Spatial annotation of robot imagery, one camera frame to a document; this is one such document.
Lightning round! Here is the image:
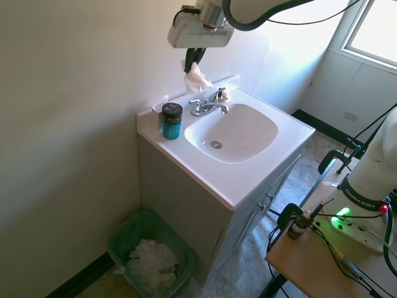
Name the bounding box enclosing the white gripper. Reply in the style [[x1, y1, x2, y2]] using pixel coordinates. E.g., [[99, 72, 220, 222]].
[[167, 24, 234, 74]]

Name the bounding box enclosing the green lined trash bin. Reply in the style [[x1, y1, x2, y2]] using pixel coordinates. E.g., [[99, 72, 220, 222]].
[[107, 210, 200, 298]]

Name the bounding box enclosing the crumpled white tissue pile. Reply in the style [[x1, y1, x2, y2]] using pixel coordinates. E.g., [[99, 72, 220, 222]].
[[125, 238, 180, 290]]

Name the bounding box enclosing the blue jar with black lid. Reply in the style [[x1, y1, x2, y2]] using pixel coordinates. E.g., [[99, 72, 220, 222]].
[[161, 102, 183, 141]]

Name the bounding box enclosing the white vanity sink top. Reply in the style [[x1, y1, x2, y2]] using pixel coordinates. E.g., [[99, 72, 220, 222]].
[[136, 74, 317, 212]]

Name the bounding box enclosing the grey vanity cabinet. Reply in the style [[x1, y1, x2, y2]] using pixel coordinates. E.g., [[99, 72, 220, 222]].
[[138, 135, 303, 288]]

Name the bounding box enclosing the black baseboard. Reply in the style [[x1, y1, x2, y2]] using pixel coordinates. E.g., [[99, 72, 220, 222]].
[[45, 250, 118, 298], [290, 109, 366, 147]]

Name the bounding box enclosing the dark C-clamp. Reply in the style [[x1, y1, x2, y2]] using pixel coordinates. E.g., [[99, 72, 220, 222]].
[[318, 149, 355, 175], [277, 202, 307, 237]]

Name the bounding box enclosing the white framed window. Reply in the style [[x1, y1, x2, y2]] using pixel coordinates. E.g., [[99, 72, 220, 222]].
[[339, 0, 397, 76]]

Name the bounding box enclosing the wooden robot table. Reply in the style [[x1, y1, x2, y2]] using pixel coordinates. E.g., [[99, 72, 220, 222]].
[[264, 167, 397, 298]]

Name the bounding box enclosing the chrome two-handle faucet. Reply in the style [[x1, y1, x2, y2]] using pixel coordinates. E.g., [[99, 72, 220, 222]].
[[188, 86, 230, 118]]

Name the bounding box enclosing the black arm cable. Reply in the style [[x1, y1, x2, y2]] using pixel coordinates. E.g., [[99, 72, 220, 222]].
[[266, 0, 372, 26]]

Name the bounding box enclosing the yellow cable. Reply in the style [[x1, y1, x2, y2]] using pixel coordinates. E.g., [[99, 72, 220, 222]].
[[311, 220, 346, 262]]

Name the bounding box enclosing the grey cable adapter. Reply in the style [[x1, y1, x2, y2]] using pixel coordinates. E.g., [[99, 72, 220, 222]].
[[340, 256, 367, 281]]

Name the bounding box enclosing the black base cable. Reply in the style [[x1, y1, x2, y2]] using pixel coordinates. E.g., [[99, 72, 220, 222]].
[[380, 207, 397, 271]]

